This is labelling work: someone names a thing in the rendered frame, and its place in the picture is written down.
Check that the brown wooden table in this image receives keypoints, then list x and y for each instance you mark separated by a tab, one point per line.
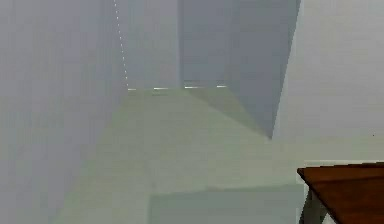
353	190

